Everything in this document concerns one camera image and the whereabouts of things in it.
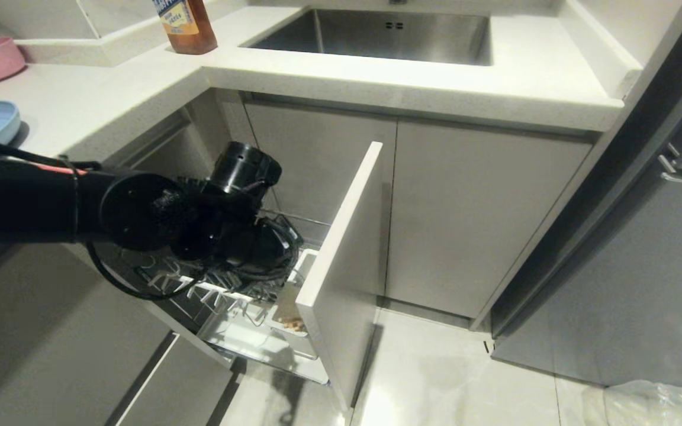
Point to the grey cabinet door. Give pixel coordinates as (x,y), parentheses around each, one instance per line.
(471,219)

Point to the white drip tray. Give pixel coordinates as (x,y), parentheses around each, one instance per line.
(246,340)

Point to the clear plastic bag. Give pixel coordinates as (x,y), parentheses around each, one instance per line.
(655,405)

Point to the grey cabinet drawer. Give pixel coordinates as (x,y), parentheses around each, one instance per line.
(178,390)

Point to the amber dish soap bottle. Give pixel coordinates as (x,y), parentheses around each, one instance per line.
(190,29)

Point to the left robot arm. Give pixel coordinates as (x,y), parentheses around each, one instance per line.
(21,201)

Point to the grey refrigerator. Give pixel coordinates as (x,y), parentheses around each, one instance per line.
(625,266)

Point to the stainless steel sink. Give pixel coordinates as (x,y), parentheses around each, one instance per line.
(376,35)

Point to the white utensil holder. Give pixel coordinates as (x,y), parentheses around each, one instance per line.
(290,307)

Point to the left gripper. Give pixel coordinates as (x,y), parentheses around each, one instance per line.
(265,248)

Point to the white pull-out drawer front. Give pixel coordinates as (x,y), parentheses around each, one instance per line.
(341,278)

